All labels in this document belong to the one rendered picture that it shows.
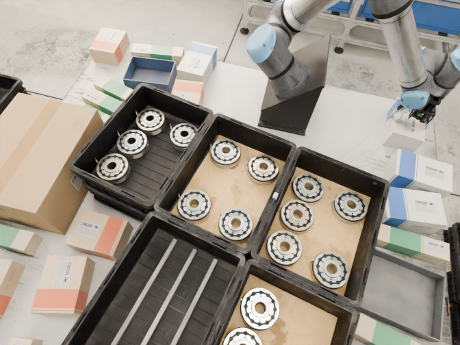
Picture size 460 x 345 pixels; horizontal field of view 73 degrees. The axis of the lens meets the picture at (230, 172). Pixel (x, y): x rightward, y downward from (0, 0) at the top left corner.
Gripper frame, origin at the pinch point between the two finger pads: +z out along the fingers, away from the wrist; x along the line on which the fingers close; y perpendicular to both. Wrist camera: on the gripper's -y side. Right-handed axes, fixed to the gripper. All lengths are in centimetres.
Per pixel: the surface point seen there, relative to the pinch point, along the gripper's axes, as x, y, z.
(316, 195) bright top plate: -29, 52, -10
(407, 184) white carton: 3.0, 29.3, 1.0
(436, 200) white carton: 11.3, 34.6, -2.7
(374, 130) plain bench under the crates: -10.3, 3.5, 6.3
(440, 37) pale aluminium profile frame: 38, -143, 46
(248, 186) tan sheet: -51, 56, -7
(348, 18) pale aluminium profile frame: -31, -137, 46
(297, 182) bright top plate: -36, 50, -10
